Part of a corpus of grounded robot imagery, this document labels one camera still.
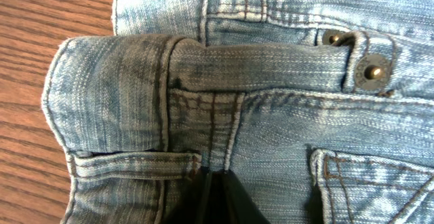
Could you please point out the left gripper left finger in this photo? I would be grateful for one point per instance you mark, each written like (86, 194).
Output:
(192, 209)

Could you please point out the light blue denim shorts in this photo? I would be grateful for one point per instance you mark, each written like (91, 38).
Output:
(323, 109)

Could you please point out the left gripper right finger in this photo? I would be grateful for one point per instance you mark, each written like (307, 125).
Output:
(231, 204)

